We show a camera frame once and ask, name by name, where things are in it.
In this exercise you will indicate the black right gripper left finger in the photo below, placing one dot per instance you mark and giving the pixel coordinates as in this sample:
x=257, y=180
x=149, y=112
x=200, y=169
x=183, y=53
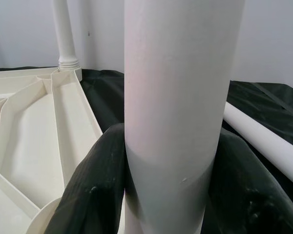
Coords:
x=92, y=185

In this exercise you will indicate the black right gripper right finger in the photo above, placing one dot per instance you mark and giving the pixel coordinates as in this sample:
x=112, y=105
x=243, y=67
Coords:
x=246, y=195

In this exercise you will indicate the white plastic children table top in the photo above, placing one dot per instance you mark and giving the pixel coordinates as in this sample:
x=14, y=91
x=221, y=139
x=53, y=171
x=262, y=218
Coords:
x=39, y=134

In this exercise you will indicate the white plastic table leg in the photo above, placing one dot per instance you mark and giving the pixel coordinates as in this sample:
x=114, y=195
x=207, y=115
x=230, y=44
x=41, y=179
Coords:
x=258, y=136
x=64, y=36
x=175, y=97

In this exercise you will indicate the black tablecloth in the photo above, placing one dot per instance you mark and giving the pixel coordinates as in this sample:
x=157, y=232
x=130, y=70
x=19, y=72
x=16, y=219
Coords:
x=102, y=97

